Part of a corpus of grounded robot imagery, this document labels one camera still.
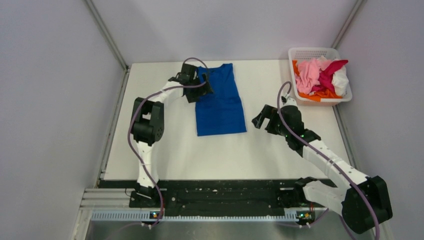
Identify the white t-shirt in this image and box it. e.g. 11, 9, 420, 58
331, 66, 349, 97

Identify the blue printed t-shirt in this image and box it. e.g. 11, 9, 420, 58
195, 63, 247, 137

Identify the orange t-shirt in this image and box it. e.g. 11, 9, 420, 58
293, 71, 343, 102

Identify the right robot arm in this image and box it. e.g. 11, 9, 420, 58
251, 105, 393, 239

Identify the corner aluminium post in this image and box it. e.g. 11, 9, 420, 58
331, 0, 367, 49
82, 0, 129, 72

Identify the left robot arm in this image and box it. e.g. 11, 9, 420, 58
127, 62, 214, 207

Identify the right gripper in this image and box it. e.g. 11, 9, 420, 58
252, 104, 291, 137

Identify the pink t-shirt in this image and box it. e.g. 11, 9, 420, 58
292, 56, 332, 95

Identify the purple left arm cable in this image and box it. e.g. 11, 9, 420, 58
127, 57, 210, 229

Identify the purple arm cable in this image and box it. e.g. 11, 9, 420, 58
127, 57, 210, 229
276, 81, 381, 240

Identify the right corner aluminium post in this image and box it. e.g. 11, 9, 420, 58
331, 0, 367, 49

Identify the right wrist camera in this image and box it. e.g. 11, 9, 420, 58
281, 96, 298, 108

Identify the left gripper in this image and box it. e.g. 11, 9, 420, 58
185, 72, 213, 103

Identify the magenta t-shirt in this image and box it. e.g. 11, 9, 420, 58
311, 59, 349, 94

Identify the white slotted cable duct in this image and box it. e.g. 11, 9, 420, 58
90, 209, 312, 223

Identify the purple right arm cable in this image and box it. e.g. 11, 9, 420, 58
276, 81, 381, 240

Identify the left corner aluminium post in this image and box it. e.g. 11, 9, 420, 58
82, 0, 129, 72

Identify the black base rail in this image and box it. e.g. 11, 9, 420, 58
98, 179, 319, 217

